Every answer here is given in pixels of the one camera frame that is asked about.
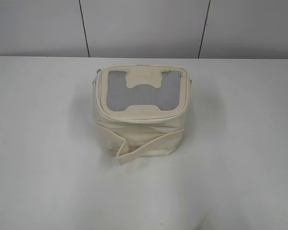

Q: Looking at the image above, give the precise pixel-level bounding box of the cream bag with mesh top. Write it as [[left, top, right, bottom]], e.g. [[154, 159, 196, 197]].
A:
[[93, 65, 192, 165]]

